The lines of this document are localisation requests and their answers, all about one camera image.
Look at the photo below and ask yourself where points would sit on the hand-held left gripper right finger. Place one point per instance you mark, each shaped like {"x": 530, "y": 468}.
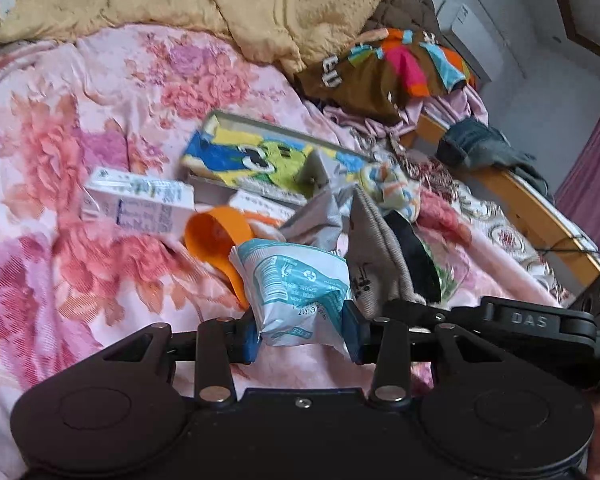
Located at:
{"x": 354, "y": 332}

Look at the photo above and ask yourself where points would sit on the wooden bed frame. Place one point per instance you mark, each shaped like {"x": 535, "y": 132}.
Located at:
{"x": 530, "y": 210}

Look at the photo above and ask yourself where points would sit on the brown quilted jacket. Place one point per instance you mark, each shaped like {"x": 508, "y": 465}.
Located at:
{"x": 410, "y": 5}

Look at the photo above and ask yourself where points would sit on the white air conditioner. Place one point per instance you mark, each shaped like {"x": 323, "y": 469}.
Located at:
{"x": 472, "y": 40}

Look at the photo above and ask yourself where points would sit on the grey storage box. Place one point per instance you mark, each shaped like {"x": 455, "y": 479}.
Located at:
{"x": 260, "y": 191}

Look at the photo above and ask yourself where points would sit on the dark striped sock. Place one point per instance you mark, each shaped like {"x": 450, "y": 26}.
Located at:
{"x": 415, "y": 260}

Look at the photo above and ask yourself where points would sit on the orange plastic scoop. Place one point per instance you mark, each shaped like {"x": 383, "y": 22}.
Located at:
{"x": 215, "y": 232}

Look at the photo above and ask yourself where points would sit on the blue denim jeans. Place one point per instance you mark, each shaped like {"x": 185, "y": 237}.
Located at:
{"x": 520, "y": 160}

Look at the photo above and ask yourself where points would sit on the magenta curtain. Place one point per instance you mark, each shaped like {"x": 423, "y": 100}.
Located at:
{"x": 595, "y": 170}

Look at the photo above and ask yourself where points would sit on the cartoon print towel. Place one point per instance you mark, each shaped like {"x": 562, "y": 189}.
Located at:
{"x": 220, "y": 152}

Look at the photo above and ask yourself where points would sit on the pink floral quilt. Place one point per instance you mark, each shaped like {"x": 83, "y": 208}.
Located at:
{"x": 80, "y": 110}

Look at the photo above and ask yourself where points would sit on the teal white packet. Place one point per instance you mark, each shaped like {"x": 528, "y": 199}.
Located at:
{"x": 290, "y": 290}

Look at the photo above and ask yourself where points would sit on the small white box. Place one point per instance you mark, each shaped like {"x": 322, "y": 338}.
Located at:
{"x": 255, "y": 204}

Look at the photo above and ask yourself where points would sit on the white carton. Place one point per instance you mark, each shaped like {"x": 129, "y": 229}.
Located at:
{"x": 140, "y": 205}

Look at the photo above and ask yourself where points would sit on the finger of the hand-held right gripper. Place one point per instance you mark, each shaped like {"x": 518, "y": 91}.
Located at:
{"x": 415, "y": 310}

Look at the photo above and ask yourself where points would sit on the colourful striped cloth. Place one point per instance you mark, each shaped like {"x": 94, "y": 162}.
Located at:
{"x": 390, "y": 190}

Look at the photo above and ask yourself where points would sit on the brown colourful patchwork cloth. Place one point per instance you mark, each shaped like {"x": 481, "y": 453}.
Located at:
{"x": 360, "y": 90}

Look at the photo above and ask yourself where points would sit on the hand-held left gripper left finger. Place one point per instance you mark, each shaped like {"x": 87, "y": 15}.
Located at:
{"x": 248, "y": 340}

